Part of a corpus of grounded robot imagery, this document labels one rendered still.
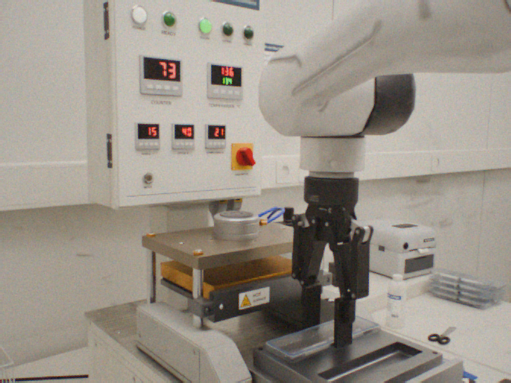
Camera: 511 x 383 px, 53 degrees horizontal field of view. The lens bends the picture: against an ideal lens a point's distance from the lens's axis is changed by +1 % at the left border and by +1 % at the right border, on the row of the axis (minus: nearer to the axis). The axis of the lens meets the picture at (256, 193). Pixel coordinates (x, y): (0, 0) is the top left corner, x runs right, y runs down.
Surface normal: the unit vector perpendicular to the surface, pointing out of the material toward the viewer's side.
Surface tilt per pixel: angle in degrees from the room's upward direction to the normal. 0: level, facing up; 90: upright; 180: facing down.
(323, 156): 90
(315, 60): 90
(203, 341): 0
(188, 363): 90
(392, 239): 86
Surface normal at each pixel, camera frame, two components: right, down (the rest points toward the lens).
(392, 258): -0.82, 0.07
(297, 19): 0.65, 0.11
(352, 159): 0.44, 0.13
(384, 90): 0.25, -0.11
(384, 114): 0.22, 0.61
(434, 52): -0.39, 0.60
